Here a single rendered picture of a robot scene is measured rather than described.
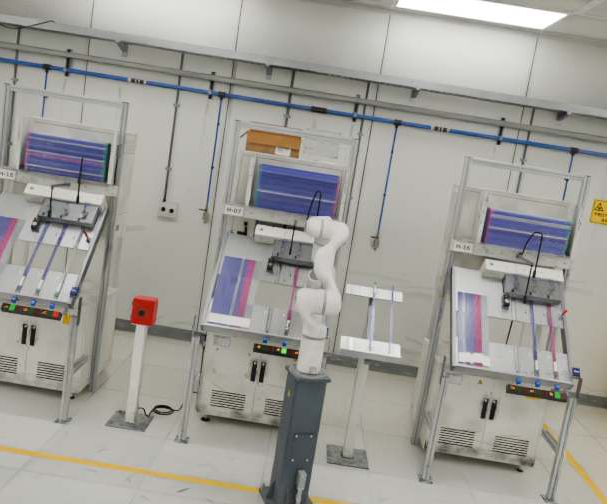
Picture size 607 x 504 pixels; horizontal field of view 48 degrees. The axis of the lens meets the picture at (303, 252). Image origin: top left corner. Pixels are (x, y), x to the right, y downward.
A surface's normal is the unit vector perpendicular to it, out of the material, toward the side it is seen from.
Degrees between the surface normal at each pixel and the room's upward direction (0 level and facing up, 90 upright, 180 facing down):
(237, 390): 90
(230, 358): 90
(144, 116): 90
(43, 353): 90
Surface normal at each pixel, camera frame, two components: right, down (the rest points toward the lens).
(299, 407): 0.30, 0.19
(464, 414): -0.04, 0.14
